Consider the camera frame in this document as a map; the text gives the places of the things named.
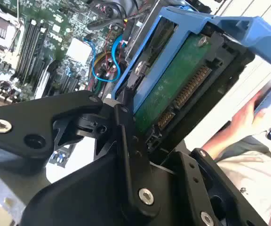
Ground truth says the person's hand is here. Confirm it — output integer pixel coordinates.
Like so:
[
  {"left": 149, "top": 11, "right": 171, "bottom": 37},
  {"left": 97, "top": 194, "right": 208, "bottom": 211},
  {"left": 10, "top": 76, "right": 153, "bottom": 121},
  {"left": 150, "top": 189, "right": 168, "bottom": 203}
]
[{"left": 230, "top": 90, "right": 267, "bottom": 141}]

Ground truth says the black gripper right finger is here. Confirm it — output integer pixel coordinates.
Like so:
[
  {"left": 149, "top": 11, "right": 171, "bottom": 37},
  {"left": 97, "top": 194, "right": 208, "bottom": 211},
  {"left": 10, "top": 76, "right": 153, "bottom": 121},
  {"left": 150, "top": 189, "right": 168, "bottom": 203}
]
[{"left": 175, "top": 147, "right": 268, "bottom": 226}]

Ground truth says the hard disk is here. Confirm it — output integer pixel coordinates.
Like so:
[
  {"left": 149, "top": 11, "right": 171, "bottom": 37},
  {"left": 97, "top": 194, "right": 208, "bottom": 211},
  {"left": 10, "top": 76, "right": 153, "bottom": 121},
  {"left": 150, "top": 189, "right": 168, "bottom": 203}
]
[{"left": 111, "top": 6, "right": 271, "bottom": 156}]

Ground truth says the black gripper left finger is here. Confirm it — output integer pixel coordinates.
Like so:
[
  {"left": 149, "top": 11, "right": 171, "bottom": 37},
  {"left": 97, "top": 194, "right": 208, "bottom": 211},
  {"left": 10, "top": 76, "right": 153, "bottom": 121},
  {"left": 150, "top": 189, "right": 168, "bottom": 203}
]
[{"left": 0, "top": 90, "right": 161, "bottom": 217}]

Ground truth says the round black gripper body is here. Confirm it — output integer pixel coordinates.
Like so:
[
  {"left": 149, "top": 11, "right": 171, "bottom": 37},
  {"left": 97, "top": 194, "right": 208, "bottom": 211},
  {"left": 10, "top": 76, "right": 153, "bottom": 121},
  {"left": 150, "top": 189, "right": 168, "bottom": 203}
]
[{"left": 20, "top": 148, "right": 199, "bottom": 226}]

